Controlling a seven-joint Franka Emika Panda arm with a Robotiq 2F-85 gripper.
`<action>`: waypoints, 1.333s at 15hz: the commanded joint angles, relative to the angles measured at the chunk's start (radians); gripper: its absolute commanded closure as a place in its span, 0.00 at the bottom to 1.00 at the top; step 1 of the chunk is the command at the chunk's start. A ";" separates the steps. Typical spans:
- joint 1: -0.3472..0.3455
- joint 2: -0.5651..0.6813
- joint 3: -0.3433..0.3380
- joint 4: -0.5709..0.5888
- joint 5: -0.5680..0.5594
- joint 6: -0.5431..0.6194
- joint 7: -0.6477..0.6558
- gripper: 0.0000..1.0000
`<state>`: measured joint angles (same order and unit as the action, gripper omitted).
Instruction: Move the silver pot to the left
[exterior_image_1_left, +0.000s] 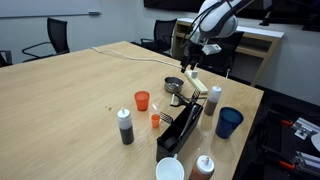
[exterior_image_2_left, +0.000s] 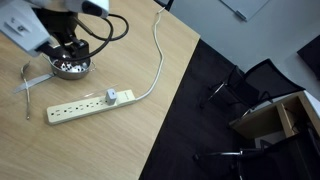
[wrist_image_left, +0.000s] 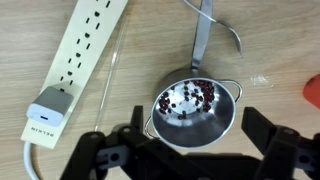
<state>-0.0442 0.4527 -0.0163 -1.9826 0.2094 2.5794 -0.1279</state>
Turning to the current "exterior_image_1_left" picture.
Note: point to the black mesh office chair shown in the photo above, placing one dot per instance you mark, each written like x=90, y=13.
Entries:
x=165, y=31
x=57, y=33
x=4, y=59
x=230, y=55

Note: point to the aluminium rail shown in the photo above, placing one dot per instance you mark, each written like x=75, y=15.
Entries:
x=308, y=161

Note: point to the brown crumbs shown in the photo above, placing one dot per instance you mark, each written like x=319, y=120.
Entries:
x=108, y=108

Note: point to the squeeze bottle dark sauce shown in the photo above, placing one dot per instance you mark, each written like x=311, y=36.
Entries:
x=126, y=135

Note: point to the aluminium bracket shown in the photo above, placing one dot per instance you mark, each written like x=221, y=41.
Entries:
x=305, y=128

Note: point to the squeeze bottle orange sauce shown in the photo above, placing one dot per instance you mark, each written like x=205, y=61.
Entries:
x=203, y=165

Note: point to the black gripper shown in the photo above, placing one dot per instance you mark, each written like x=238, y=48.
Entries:
x=193, y=53

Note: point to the black slotted spatula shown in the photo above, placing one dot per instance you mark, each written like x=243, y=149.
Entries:
x=166, y=117

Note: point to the cream power strip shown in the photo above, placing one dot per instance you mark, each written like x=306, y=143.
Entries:
x=200, y=86

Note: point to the small orange plastic cup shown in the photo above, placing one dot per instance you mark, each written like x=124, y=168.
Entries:
x=155, y=121

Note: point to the squeeze bottle brown sauce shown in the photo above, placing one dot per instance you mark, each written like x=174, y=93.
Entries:
x=210, y=107

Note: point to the grey whiteboard eraser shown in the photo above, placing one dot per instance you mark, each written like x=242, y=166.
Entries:
x=94, y=13

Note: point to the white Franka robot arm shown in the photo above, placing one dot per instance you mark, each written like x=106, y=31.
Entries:
x=216, y=20

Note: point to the black wall television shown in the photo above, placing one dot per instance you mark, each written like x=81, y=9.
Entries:
x=166, y=3

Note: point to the silver metal pot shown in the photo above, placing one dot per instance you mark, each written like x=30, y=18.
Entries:
x=173, y=88

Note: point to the white plug adapter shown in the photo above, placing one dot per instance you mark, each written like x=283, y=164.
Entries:
x=194, y=74

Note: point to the wall whiteboard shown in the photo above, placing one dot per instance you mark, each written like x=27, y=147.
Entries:
x=50, y=6

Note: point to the large orange plastic cup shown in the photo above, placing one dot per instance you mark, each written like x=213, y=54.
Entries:
x=142, y=102

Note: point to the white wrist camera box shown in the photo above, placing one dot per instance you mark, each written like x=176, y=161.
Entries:
x=211, y=49

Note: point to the white mug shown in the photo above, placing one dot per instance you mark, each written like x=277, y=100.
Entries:
x=170, y=170

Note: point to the blue plastic cup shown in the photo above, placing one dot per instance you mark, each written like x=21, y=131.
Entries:
x=226, y=128

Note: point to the silver utensil in tray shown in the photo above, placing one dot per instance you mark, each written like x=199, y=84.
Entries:
x=190, y=120

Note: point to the black utensil organizer tray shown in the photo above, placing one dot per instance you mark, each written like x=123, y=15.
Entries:
x=166, y=150

